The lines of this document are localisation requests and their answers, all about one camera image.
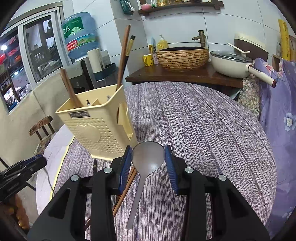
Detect large steel spoon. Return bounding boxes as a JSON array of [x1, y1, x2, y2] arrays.
[[126, 141, 165, 230]]

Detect black chopstick gold band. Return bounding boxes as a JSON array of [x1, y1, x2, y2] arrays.
[[121, 35, 135, 83]]

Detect left hand yellow nails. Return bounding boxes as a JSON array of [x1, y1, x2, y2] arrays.
[[8, 194, 30, 230]]

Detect cream plastic utensil holder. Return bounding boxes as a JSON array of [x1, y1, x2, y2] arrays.
[[56, 85, 138, 161]]

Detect purple striped tablecloth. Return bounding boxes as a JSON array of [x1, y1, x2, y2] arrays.
[[36, 81, 278, 241]]

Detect wooden chair cat cushion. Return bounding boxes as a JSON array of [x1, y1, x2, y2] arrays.
[[29, 115, 55, 155]]

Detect dark wooden counter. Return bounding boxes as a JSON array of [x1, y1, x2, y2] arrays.
[[125, 62, 243, 88]]

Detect water dispenser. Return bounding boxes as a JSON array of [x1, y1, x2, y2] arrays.
[[65, 50, 117, 94]]

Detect yellow mug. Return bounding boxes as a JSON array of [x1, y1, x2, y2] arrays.
[[142, 54, 154, 67]]

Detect woven basin sink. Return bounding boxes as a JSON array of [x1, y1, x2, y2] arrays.
[[156, 46, 209, 71]]

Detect yellow soap dispenser bottle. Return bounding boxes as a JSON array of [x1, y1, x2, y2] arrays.
[[157, 35, 169, 51]]

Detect purple floral cloth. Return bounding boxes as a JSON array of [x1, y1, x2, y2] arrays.
[[254, 58, 295, 237]]

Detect sliding window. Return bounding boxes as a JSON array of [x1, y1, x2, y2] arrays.
[[1, 3, 71, 113]]

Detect brass faucet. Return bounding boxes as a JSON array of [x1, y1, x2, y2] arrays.
[[192, 30, 206, 47]]

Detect blue water jug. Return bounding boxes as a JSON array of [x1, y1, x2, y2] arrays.
[[61, 12, 99, 59]]

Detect rice cooker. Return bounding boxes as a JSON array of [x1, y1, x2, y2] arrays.
[[234, 33, 268, 61]]

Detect pink bowl on shelf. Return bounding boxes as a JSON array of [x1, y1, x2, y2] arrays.
[[141, 4, 151, 11]]

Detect cream pot with handle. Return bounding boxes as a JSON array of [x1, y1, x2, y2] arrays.
[[210, 51, 276, 88]]

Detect green packet on wall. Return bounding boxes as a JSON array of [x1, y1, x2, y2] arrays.
[[119, 0, 135, 16]]

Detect wooden wall shelf frame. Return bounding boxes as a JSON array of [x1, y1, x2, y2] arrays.
[[138, 1, 224, 16]]

